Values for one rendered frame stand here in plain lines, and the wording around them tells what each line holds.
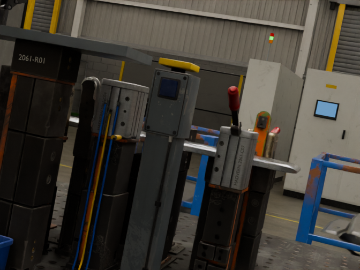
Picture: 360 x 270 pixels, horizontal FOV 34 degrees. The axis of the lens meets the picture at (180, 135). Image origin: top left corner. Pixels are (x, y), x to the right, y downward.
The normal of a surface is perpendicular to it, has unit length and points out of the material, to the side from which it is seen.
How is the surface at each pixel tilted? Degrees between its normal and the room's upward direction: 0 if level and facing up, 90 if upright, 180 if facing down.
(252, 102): 90
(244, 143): 90
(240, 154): 90
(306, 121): 90
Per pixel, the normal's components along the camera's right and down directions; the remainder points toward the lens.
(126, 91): -0.27, 0.00
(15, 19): 0.95, 0.20
